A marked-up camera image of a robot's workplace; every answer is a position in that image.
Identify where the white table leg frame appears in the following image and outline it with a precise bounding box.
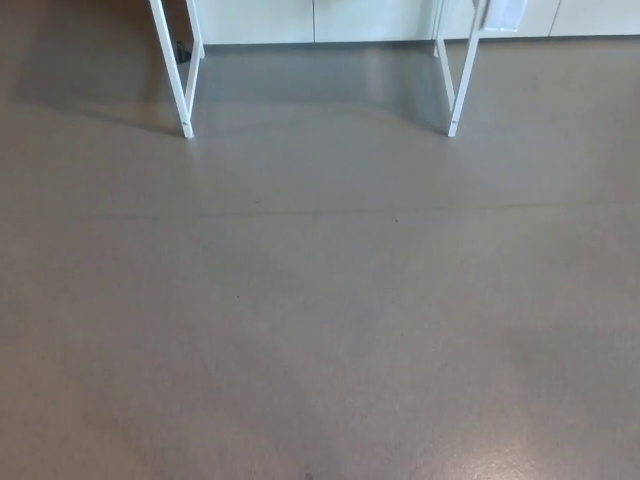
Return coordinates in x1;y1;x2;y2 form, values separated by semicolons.
432;0;494;139
148;0;207;140

